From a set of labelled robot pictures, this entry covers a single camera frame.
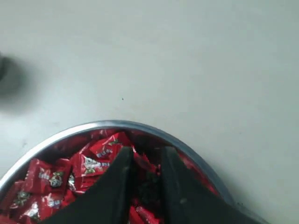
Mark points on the pile of red wrapped candies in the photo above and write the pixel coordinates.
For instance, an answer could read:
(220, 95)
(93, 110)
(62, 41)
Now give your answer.
(58, 176)

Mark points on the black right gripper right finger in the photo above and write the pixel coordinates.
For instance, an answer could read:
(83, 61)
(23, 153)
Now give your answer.
(188, 201)

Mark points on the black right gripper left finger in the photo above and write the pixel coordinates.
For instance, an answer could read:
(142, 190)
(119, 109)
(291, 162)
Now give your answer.
(105, 202)

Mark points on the round steel bowl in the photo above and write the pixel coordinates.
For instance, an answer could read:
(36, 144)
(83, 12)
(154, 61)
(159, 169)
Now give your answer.
(163, 135)

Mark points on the stainless steel cup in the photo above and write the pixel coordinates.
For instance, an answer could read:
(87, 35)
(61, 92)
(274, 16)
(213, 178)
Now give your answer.
(4, 62)

